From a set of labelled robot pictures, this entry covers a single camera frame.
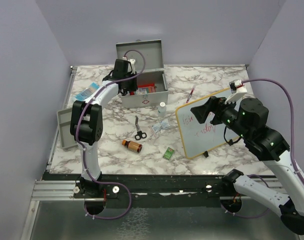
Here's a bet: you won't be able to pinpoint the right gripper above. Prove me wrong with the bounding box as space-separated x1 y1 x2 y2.
191 94 251 140

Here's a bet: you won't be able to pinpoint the red first aid pouch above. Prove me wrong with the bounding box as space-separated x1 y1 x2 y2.
130 83 156 96

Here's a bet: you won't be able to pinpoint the blue pouch packet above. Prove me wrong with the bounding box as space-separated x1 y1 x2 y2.
74 82 99 101

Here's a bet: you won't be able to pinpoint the medicine box teal orange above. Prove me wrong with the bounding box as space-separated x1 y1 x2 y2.
135 87 150 95

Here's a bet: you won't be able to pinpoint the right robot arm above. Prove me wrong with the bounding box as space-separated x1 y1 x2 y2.
190 96 304 235

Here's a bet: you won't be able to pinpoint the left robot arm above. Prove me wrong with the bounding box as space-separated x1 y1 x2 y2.
70 57 138 198

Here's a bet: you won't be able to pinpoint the brown medicine bottle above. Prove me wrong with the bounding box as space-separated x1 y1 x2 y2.
122 139 143 153

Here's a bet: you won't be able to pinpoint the red marker pen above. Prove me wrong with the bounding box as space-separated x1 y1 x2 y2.
185 85 196 104

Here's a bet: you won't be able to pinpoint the grey metal first aid box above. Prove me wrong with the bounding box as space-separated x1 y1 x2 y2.
116 39 169 109

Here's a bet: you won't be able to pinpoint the white plastic bottle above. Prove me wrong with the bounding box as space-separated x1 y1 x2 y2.
157 102 167 118

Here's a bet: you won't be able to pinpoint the green small packet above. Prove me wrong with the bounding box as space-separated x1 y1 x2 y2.
163 147 175 160

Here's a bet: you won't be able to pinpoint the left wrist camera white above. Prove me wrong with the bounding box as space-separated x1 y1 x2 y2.
122 56 136 74

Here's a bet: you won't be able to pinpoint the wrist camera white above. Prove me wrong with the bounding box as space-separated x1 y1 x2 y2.
122 56 136 74
225 79 248 105

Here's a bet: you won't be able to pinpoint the small whiteboard yellow frame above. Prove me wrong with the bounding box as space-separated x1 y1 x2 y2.
175 88 239 159

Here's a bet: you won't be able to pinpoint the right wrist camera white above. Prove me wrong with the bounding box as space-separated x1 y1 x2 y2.
225 79 248 105

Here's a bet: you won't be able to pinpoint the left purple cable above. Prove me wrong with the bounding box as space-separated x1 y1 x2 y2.
74 49 146 221

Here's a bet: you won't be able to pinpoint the black handled scissors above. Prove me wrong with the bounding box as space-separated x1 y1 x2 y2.
134 115 147 141

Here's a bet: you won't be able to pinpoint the black mounting rail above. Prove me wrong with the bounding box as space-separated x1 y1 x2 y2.
36 172 241 209

